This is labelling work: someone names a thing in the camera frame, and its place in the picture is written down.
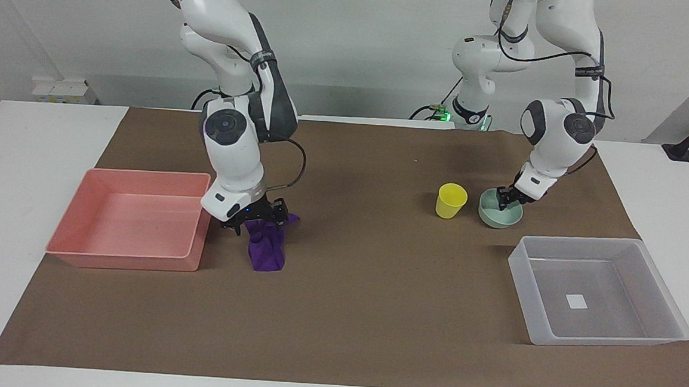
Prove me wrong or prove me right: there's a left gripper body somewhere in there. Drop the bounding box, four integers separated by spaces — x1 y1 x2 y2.
506 185 531 208

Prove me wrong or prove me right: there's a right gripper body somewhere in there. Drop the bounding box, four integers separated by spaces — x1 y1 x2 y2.
235 196 278 226

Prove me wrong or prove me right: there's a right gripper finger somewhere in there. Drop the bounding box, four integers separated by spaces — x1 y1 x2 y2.
267 197 291 228
220 214 245 238

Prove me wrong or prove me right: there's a light green bowl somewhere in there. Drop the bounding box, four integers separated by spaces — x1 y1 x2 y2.
477 187 525 231

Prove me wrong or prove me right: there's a purple cloth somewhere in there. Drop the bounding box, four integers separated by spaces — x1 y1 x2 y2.
241 210 301 274

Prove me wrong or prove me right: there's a white cardboard box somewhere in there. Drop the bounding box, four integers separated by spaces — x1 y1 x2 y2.
30 75 100 106

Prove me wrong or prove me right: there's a yellow plastic cup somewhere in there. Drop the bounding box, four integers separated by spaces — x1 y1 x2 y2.
435 183 469 221

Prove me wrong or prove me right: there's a pink plastic tray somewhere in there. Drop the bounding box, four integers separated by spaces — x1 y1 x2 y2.
45 164 216 275

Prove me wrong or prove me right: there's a clear plastic bin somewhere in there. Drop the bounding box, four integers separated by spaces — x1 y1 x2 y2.
503 231 689 355

